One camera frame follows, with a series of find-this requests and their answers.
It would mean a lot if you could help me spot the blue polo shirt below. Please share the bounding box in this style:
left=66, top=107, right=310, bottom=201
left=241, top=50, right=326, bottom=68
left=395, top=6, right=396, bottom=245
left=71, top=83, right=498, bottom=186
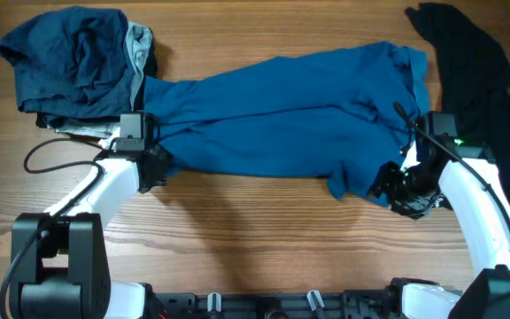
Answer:
left=143, top=42, right=430, bottom=199

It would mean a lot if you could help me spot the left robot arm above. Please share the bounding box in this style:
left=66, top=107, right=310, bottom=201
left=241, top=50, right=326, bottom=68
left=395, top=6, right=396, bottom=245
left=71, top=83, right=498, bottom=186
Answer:
left=0, top=112, right=172, bottom=318

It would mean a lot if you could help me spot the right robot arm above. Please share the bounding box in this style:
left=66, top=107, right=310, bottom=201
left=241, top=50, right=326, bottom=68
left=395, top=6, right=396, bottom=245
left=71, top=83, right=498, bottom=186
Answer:
left=368, top=105, right=510, bottom=318

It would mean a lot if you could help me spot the black shirt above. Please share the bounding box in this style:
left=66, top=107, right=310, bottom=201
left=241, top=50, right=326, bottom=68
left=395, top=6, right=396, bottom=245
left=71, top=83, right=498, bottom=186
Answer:
left=405, top=3, right=510, bottom=203

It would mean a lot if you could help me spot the dark navy folded garment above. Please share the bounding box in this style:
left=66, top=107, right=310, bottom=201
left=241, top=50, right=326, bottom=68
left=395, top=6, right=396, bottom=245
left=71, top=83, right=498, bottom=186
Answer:
left=0, top=6, right=135, bottom=119

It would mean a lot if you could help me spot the right black cable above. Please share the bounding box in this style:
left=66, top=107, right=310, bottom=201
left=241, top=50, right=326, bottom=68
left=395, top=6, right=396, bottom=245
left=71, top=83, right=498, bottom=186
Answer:
left=391, top=101, right=510, bottom=319

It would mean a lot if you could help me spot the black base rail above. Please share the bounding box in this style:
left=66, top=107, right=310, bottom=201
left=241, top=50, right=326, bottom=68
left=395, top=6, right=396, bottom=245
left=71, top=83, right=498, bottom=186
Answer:
left=143, top=283, right=467, bottom=319

